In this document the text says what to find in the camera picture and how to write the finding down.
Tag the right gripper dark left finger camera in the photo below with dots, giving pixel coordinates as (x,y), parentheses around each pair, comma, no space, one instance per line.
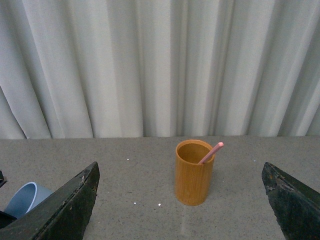
(64,215)

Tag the right gripper dark right finger camera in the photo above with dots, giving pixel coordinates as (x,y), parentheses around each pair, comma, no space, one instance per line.
(295,205)

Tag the blue plastic cup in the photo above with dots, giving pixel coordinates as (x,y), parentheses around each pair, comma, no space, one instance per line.
(26,198)

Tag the pink chopstick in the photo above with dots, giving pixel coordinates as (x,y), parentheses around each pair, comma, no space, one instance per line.
(213,151)

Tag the bamboo chopstick holder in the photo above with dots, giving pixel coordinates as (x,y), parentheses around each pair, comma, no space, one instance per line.
(192,178)

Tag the dark object at left edge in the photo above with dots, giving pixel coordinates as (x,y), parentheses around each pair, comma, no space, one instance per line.
(3,179)

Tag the white pleated curtain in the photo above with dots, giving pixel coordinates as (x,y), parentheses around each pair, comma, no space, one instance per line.
(143,68)

